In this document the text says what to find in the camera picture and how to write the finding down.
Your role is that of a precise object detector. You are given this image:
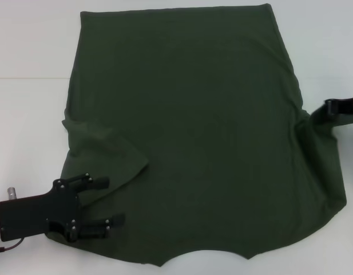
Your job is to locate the left gripper dark cable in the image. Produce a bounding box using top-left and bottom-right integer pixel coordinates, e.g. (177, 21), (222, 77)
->
(0, 236), (24, 253)

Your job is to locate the dark green t-shirt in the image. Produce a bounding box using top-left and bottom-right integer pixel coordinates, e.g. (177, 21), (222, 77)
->
(61, 3), (353, 260)

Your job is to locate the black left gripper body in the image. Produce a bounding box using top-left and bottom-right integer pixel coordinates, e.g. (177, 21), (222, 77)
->
(0, 178), (82, 243)

